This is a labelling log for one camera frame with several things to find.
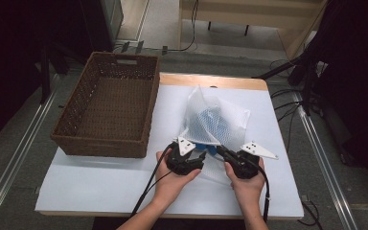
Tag brown wicker basket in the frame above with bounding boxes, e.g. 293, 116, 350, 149
50, 51, 161, 159

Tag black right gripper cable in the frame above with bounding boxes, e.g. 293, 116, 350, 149
247, 157, 272, 223

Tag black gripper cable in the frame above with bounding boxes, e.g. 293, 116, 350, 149
247, 157, 272, 223
129, 142, 177, 219

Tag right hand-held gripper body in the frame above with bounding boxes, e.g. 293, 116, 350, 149
224, 141, 279, 180

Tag grey cabinet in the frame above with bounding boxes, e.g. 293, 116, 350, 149
99, 0, 125, 44

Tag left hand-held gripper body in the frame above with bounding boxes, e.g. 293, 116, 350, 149
166, 136, 205, 176

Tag white table cover sheet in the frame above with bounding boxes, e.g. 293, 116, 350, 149
34, 84, 305, 220

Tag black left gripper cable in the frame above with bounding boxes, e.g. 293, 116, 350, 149
129, 142, 177, 219

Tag wooden table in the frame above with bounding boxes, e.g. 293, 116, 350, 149
34, 72, 305, 222

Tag person's left hand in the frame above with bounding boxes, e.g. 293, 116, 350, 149
154, 149, 202, 206

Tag black floor cables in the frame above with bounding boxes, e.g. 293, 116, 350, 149
268, 58, 305, 155

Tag dark curtain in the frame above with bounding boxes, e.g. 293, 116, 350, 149
300, 0, 368, 196
0, 0, 109, 151

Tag person's right hand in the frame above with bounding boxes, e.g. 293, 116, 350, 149
223, 157, 266, 206

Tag metal floor rail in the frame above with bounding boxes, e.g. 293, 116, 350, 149
294, 91, 359, 230
0, 87, 60, 230

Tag white mesh laundry bag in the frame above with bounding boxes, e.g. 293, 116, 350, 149
172, 84, 252, 186

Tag blue printed t-shirt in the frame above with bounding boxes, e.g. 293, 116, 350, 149
194, 106, 228, 153

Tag light wooden bench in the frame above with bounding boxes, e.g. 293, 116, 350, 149
177, 0, 330, 60

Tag black hanging cable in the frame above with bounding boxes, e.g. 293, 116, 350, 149
169, 0, 200, 53

